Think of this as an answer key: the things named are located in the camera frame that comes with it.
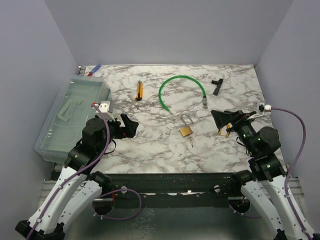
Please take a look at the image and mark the brass padlock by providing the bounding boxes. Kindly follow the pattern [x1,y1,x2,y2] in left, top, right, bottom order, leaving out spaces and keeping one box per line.
[179,113,194,137]

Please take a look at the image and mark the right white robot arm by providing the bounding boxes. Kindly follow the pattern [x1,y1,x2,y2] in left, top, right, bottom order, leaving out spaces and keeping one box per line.
[211,104,320,240]

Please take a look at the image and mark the black T-shaped tool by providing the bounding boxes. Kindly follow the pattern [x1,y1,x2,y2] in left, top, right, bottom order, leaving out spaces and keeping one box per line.
[211,78,224,96]

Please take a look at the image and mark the green cable lock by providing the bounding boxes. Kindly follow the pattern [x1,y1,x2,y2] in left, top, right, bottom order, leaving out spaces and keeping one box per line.
[158,75,208,115]

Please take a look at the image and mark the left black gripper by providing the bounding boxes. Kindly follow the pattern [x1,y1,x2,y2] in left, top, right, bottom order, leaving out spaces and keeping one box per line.
[98,113,139,153]

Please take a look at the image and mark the aluminium extrusion rail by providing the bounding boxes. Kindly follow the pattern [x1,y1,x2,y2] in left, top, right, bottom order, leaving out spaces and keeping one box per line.
[288,177,304,198]

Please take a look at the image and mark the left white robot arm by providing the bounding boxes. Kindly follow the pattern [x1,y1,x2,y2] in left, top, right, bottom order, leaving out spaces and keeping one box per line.
[15,113,139,240]

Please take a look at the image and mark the clear plastic storage box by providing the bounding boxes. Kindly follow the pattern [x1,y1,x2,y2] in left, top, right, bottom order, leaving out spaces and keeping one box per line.
[35,75,111,164]

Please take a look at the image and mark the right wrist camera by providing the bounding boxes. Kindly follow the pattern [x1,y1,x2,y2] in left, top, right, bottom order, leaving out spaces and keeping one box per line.
[248,103,272,120]

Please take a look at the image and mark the yellow utility knife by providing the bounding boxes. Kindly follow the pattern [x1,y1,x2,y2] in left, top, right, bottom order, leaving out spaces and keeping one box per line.
[135,80,143,101]

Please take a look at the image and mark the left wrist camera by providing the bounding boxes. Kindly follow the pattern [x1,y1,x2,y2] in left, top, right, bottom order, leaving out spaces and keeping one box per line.
[98,100,115,121]

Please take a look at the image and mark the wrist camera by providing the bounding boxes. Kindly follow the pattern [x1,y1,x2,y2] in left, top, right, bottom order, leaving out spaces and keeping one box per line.
[248,103,272,120]
[98,100,115,121]

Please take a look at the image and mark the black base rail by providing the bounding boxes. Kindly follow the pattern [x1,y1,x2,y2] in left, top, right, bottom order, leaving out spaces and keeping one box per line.
[49,169,261,209]

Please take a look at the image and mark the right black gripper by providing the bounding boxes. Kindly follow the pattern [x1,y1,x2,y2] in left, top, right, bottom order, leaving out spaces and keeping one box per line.
[211,108,258,155]

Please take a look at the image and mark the yellow handled pliers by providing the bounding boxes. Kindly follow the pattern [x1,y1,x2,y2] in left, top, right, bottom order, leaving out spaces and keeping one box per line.
[218,123,231,138]

